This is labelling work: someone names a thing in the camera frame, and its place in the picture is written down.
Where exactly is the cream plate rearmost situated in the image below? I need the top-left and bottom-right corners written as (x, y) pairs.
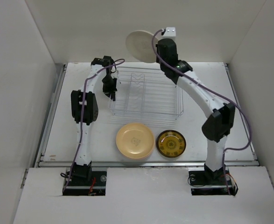
top-left (126, 30), bottom-right (158, 63)

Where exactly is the white wire dish rack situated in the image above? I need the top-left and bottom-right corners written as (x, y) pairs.
top-left (108, 66), bottom-right (183, 120)

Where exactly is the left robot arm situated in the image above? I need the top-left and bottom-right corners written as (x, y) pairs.
top-left (68, 56), bottom-right (117, 185)

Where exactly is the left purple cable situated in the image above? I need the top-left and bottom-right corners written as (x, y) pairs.
top-left (64, 58), bottom-right (126, 189)

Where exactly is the aluminium front rail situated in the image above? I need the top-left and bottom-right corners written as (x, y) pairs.
top-left (35, 160), bottom-right (260, 168)

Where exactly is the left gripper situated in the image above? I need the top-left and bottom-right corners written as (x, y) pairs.
top-left (101, 74), bottom-right (117, 101)

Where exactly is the yellow plate back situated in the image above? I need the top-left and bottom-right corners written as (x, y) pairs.
top-left (116, 123), bottom-right (155, 154)

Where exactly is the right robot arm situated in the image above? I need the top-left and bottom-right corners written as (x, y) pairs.
top-left (152, 38), bottom-right (235, 184)

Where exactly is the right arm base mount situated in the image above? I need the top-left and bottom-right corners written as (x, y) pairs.
top-left (188, 170), bottom-right (239, 196)

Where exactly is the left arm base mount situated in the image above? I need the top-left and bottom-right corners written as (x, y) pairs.
top-left (62, 171), bottom-right (107, 196)

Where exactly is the dark patterned small plate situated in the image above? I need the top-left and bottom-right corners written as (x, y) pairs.
top-left (156, 130), bottom-right (187, 158)

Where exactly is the pink plate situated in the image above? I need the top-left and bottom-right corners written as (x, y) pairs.
top-left (122, 150), bottom-right (153, 161)

